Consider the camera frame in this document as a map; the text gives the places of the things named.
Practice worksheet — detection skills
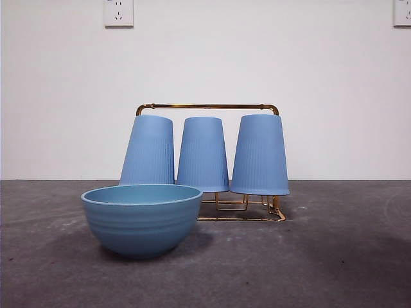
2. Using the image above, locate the blue ribbed bowl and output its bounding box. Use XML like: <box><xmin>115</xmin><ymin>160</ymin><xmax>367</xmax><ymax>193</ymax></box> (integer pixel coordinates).
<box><xmin>80</xmin><ymin>184</ymin><xmax>204</xmax><ymax>260</ymax></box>

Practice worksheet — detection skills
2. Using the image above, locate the white wall socket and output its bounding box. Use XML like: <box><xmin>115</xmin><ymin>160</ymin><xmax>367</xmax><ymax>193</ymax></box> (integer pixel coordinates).
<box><xmin>104</xmin><ymin>0</ymin><xmax>134</xmax><ymax>28</ymax></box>
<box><xmin>394</xmin><ymin>0</ymin><xmax>411</xmax><ymax>28</ymax></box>

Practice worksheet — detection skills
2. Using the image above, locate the gold wire cup rack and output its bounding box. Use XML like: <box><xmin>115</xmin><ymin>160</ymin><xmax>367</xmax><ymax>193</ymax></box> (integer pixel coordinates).
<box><xmin>134</xmin><ymin>102</ymin><xmax>288</xmax><ymax>222</ymax></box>

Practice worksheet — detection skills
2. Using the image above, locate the blue ribbed cup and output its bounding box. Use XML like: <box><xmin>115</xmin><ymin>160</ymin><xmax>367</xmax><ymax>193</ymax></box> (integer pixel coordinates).
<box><xmin>119</xmin><ymin>114</ymin><xmax>176</xmax><ymax>186</ymax></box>
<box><xmin>176</xmin><ymin>116</ymin><xmax>231</xmax><ymax>193</ymax></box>
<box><xmin>231</xmin><ymin>114</ymin><xmax>291</xmax><ymax>196</ymax></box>

